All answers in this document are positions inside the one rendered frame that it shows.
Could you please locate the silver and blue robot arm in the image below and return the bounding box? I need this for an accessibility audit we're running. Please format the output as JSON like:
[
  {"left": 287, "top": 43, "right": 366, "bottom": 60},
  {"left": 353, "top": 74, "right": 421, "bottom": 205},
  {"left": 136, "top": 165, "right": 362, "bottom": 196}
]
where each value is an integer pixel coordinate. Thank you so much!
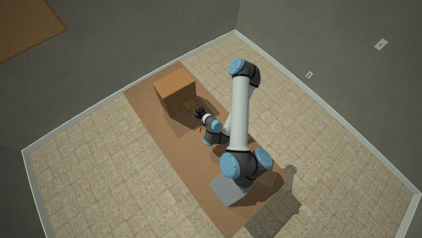
[{"left": 202, "top": 58, "right": 273, "bottom": 188}]

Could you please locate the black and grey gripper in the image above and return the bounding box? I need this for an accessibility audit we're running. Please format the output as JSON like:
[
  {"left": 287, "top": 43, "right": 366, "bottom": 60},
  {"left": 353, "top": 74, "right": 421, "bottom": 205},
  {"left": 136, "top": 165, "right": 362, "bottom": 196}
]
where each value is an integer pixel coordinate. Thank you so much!
[{"left": 193, "top": 107, "right": 207, "bottom": 119}]

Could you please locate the brown chest of drawers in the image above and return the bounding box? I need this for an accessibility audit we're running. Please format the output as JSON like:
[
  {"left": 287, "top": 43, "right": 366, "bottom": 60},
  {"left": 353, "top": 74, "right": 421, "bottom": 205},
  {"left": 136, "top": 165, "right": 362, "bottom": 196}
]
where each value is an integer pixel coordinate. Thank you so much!
[{"left": 152, "top": 67, "right": 195, "bottom": 116}]

